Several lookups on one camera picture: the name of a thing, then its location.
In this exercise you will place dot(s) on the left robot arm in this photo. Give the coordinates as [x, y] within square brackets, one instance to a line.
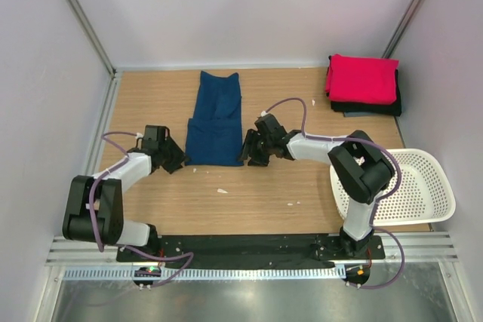
[95, 210]

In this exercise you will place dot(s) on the folded pink t-shirt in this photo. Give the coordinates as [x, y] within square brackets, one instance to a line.
[361, 80]

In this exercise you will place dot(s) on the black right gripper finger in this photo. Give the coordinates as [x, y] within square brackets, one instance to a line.
[258, 156]
[247, 145]

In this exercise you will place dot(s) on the aluminium rail frame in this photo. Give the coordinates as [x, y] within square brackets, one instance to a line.
[417, 246]

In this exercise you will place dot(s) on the blue printed t-shirt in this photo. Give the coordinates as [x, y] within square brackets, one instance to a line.
[214, 132]

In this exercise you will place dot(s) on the folded grey t-shirt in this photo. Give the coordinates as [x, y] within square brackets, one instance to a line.
[357, 114]

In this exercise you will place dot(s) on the folded black t-shirt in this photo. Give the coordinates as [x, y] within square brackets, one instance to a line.
[393, 109]

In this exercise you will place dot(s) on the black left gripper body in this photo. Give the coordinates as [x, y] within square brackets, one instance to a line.
[159, 148]

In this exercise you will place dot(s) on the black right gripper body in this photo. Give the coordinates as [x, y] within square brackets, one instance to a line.
[268, 142]

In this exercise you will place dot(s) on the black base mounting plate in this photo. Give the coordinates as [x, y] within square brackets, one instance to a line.
[257, 252]

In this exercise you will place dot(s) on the white slotted cable duct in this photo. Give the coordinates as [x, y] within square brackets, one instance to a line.
[151, 273]

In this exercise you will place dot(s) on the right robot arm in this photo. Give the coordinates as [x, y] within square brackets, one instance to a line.
[363, 168]

